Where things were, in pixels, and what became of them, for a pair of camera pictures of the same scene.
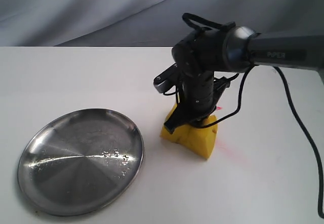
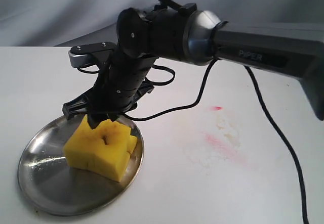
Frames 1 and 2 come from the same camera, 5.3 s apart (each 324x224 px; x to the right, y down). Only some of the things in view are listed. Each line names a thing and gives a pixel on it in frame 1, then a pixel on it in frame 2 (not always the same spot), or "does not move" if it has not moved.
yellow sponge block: x=201 y=140 to x=105 y=150
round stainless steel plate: x=80 y=162 does not move
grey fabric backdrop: x=150 y=13 does not move
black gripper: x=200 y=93 to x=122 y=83
